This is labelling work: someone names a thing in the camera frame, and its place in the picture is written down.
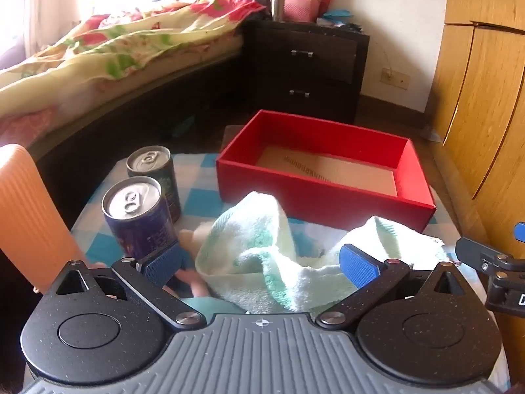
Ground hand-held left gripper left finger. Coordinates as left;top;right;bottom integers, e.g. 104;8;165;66
53;246;208;330

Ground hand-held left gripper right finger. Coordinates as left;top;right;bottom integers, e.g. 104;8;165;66
315;244;468;330

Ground pink pig plush toy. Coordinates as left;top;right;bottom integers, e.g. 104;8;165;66
164;230;251;317

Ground red cardboard box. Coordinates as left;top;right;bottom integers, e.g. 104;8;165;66
216;109;436;234

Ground white green towel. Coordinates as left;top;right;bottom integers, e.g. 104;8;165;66
195;191;452;315

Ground purple drink can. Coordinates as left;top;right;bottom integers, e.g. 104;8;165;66
102;176;181;267

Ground dark green drink can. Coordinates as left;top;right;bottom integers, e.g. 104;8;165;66
126;145;182;224

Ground blue white checkered cloth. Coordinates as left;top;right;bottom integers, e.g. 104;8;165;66
70;153;511;386

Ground orange ribbed cylinder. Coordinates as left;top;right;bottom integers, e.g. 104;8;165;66
0;143;97;294

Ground wooden wardrobe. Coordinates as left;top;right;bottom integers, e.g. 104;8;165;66
427;0;525;255

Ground dark wooden bed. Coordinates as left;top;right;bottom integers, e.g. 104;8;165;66
0;0;271;234

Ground dark nightstand drawer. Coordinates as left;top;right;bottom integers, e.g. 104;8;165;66
262;76;355;120
250;29;357;85

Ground dark wooden nightstand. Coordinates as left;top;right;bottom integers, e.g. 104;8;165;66
242;20;370;124

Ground floral blanket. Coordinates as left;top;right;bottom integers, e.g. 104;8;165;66
0;0;267;111

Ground blue plastic item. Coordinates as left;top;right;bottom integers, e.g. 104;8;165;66
322;8;353;23

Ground pink plastic basket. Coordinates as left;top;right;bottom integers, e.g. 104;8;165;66
284;0;322;23

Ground wall power socket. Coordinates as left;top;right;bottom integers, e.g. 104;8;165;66
381;68;411;90

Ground thin white cable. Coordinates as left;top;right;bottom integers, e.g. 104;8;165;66
381;43;398;78

